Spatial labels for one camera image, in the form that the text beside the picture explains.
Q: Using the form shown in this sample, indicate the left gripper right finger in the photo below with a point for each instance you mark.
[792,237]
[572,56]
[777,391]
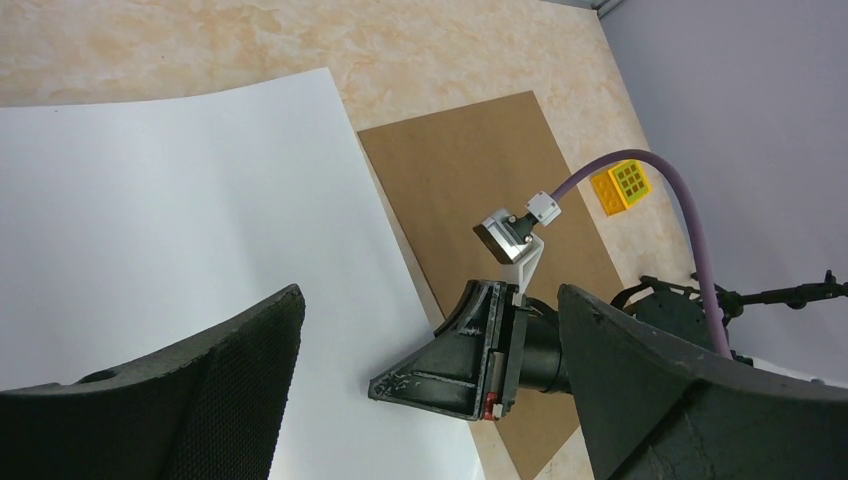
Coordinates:
[654,406]

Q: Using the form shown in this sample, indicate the sunflower photo print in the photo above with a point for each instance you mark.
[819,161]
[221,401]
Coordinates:
[126,227]

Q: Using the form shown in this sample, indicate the yellow calculator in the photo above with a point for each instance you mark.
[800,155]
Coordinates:
[621,187]

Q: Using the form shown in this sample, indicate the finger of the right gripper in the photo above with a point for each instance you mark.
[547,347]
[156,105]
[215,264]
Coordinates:
[462,372]

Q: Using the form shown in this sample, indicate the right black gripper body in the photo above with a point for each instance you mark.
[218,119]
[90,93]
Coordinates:
[531,358]

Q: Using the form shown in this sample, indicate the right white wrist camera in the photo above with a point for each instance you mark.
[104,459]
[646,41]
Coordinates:
[512,242]

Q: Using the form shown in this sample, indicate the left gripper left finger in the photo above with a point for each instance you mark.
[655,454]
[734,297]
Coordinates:
[206,407]

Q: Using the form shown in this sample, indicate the brown frame backing board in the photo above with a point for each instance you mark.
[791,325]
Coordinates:
[445,172]

